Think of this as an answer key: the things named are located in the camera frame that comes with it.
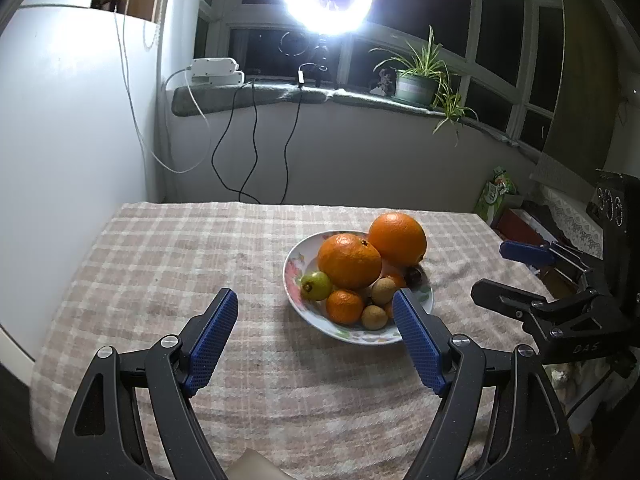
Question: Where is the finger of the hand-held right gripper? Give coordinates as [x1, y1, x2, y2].
[499, 239, 593, 281]
[471, 279, 597, 332]

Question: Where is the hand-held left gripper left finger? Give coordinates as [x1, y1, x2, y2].
[54, 287, 240, 480]

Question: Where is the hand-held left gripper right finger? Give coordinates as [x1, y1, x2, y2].
[391, 288, 573, 480]

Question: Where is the small brown kiwi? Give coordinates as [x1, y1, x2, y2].
[361, 304, 389, 331]
[370, 278, 398, 306]

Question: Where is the white floral plate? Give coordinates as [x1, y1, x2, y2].
[283, 230, 435, 346]

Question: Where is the large smooth orange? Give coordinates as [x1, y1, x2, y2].
[368, 213, 428, 267]

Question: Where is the large tangerine with stem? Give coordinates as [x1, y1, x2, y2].
[317, 233, 383, 290]

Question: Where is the small green jujube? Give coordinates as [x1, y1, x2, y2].
[300, 271, 333, 302]

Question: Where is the white lace cloth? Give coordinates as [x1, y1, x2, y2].
[537, 185, 606, 261]

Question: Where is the green bag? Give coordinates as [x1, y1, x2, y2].
[474, 167, 521, 226]

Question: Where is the beige plaid tablecloth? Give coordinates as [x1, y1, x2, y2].
[30, 201, 556, 480]

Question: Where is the olive curtain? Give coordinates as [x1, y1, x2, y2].
[530, 0, 621, 186]

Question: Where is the potted spider plant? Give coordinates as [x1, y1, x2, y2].
[370, 25, 480, 147]

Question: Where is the white cabinet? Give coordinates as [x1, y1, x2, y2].
[0, 2, 166, 371]

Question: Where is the white power strip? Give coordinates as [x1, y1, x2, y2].
[186, 57, 246, 88]

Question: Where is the black tripod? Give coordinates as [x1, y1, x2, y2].
[297, 35, 333, 88]

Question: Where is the black power cable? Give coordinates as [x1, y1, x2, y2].
[239, 82, 262, 198]
[211, 82, 260, 204]

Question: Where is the white window frame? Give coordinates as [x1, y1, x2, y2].
[197, 0, 566, 151]

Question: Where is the short white cable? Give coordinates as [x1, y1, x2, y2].
[164, 66, 212, 124]

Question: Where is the long white cable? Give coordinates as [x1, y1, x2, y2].
[113, 7, 212, 175]

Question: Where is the black ring light cable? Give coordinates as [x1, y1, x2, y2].
[278, 62, 321, 205]

